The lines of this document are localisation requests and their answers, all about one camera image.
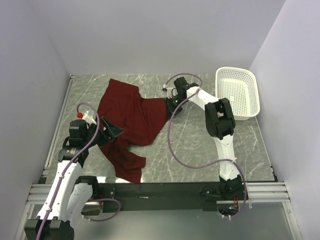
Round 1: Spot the white plastic perforated basket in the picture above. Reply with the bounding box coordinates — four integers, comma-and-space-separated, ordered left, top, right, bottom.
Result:
215, 67, 261, 121

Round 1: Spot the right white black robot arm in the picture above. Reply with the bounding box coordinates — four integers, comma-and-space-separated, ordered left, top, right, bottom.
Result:
165, 73, 245, 200

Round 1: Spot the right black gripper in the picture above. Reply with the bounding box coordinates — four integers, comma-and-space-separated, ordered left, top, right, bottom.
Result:
164, 95, 187, 120

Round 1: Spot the dark red t shirt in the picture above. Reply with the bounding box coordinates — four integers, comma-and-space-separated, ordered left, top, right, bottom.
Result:
97, 79, 168, 184

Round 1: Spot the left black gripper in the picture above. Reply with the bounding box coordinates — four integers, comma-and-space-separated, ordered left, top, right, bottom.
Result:
83, 116, 124, 148

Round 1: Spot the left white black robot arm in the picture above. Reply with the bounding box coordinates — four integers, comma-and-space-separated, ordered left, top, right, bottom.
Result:
24, 117, 124, 240

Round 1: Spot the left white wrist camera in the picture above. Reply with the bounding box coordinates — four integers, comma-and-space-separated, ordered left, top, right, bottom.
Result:
76, 109, 97, 125

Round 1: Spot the aluminium extrusion rail frame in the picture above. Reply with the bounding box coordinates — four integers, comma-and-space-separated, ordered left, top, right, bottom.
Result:
14, 74, 301, 240

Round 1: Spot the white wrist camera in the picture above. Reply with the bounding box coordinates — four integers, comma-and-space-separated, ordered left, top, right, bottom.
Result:
76, 109, 97, 125
162, 84, 178, 98

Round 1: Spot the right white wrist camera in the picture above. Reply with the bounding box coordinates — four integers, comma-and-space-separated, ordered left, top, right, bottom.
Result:
162, 84, 178, 98

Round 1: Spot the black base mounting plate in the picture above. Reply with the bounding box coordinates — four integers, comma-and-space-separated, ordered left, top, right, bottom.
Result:
79, 181, 246, 216

